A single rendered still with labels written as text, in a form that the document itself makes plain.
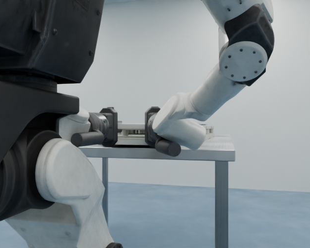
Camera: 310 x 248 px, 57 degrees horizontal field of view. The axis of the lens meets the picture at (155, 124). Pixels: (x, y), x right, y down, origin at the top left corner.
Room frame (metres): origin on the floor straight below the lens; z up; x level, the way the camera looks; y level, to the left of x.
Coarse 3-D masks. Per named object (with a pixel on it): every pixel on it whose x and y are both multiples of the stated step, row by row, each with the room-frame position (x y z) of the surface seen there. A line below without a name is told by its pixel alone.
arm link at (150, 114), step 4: (152, 108) 0.86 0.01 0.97; (156, 108) 0.87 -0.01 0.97; (148, 112) 0.86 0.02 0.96; (152, 112) 0.86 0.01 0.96; (156, 112) 0.87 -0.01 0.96; (148, 116) 0.85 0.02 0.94; (152, 116) 0.80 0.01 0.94; (148, 120) 0.85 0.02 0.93; (152, 120) 0.77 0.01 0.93; (148, 124) 0.79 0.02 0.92; (148, 128) 0.78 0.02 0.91; (148, 132) 0.80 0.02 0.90; (148, 136) 0.86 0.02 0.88; (152, 136) 0.78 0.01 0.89; (148, 140) 0.86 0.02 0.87; (152, 140) 0.82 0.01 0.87; (148, 144) 0.88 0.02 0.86; (152, 144) 0.86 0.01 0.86
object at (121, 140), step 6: (120, 138) 0.94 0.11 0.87; (126, 138) 0.93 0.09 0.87; (132, 138) 0.93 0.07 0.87; (138, 138) 0.92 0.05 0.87; (144, 138) 0.92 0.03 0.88; (120, 144) 0.94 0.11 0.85; (126, 144) 0.93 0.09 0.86; (132, 144) 0.93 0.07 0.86; (138, 144) 0.92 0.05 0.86; (144, 144) 0.92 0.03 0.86
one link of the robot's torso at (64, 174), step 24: (48, 144) 0.38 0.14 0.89; (72, 144) 0.42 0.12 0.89; (48, 168) 0.36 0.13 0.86; (72, 168) 0.41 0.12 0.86; (48, 192) 0.37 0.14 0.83; (72, 192) 0.41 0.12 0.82; (96, 192) 0.51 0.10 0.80; (24, 216) 0.49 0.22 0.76; (48, 216) 0.48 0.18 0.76; (72, 216) 0.47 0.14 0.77; (96, 216) 0.57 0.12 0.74; (48, 240) 0.50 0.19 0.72; (72, 240) 0.49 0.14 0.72; (96, 240) 0.57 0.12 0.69
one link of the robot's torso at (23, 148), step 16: (32, 128) 0.41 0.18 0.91; (16, 144) 0.35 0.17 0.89; (32, 144) 0.37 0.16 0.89; (16, 160) 0.34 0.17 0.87; (32, 160) 0.37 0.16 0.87; (16, 176) 0.34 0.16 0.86; (32, 176) 0.36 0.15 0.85; (16, 192) 0.35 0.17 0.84; (32, 192) 0.37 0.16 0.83; (16, 208) 0.35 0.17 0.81; (32, 208) 0.38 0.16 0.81
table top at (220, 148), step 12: (96, 144) 1.09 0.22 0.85; (204, 144) 1.09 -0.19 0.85; (216, 144) 1.09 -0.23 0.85; (228, 144) 1.09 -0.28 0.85; (96, 156) 0.95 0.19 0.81; (108, 156) 0.94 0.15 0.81; (120, 156) 0.93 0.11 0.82; (132, 156) 0.92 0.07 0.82; (144, 156) 0.91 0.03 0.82; (156, 156) 0.90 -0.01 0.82; (168, 156) 0.89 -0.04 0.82; (180, 156) 0.88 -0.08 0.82; (192, 156) 0.87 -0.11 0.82; (204, 156) 0.86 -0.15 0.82; (216, 156) 0.86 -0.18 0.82; (228, 156) 0.85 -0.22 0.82
